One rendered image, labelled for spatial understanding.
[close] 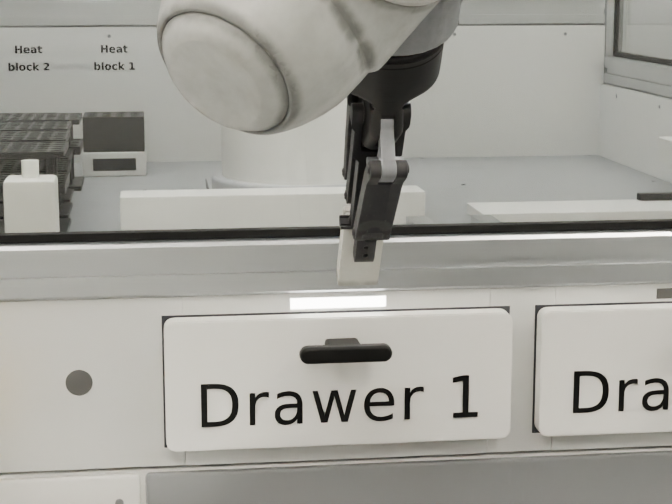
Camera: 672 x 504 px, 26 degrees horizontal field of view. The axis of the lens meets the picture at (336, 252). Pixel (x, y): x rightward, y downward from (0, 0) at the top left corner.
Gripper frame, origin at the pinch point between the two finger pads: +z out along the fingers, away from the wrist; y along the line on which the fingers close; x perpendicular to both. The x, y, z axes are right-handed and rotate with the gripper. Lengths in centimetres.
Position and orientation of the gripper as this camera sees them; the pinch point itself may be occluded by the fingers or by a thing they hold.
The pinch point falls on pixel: (360, 246)
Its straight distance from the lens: 106.7
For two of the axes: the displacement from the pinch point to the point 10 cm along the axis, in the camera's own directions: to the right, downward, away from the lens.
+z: -0.7, 7.0, 7.1
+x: -9.9, 0.2, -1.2
